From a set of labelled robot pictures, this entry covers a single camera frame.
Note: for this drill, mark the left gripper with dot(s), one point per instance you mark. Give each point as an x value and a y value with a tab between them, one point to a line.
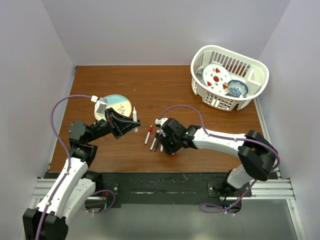
118	125

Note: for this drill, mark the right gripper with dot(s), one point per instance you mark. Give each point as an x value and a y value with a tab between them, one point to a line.
168	149

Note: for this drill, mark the white pen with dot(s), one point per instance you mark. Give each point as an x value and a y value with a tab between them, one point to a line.
135	116

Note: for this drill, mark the purple pen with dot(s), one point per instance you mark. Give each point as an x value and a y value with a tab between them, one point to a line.
157	143

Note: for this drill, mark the small black-tipped white marker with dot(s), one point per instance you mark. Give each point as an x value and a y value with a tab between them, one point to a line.
153	144

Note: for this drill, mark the red-tipped white marker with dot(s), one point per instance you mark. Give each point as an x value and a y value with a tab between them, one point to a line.
147	138

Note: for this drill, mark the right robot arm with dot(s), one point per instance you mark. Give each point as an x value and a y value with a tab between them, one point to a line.
257	156

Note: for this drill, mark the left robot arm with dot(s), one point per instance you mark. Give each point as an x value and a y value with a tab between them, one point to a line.
51	218

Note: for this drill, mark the round pastel plate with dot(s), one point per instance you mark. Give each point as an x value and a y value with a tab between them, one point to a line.
120	104

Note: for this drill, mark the strawberry pattern plate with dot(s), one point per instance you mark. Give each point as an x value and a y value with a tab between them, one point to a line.
216	78

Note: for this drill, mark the blue and white bowl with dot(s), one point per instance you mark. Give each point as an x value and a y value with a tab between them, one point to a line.
237	88

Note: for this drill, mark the white plastic dish basket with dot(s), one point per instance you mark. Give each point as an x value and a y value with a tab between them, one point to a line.
252	72

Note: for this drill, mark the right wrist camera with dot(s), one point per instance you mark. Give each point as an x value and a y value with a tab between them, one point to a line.
159	122

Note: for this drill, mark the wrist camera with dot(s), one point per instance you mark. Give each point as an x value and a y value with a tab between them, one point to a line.
100	107
159	122

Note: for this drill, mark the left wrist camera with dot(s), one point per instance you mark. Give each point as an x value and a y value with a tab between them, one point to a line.
100	107

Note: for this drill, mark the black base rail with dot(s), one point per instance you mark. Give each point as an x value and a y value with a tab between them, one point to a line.
160	188

